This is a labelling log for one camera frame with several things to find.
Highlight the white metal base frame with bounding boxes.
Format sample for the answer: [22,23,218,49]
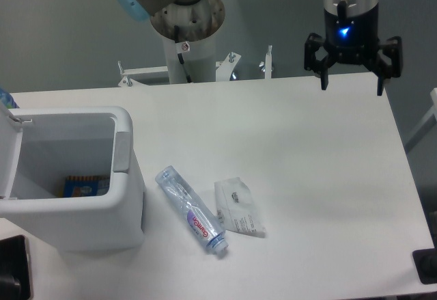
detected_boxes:
[117,44,275,87]

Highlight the blue bottle at left edge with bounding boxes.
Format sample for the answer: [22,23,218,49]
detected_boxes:
[0,88,19,109]

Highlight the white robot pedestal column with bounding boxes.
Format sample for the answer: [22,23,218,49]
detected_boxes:
[150,0,226,84]

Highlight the clear plastic wrapper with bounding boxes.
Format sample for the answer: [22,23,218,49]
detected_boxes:
[214,177,266,238]

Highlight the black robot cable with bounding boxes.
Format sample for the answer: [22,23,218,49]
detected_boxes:
[173,25,193,84]

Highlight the black clamp bottom right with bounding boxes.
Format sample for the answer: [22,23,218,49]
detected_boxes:
[412,248,436,284]

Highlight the white frame right edge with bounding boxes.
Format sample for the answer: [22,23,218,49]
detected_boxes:
[404,88,436,154]

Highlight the blue orange snack packet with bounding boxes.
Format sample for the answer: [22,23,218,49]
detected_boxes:
[61,176,110,197]

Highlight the white trash can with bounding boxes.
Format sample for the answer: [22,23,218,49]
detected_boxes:
[1,107,145,251]

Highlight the black clamp bottom left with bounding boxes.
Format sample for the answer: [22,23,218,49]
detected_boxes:
[1,234,33,299]

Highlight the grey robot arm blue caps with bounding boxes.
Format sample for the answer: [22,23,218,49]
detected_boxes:
[117,0,403,94]

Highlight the clear plastic water bottle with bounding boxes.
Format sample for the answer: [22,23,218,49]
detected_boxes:
[155,166,229,258]

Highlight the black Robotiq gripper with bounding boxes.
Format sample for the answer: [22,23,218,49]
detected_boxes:
[304,7,402,96]

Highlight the black clamp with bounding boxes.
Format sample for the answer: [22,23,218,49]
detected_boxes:
[412,248,436,284]
[1,234,33,299]

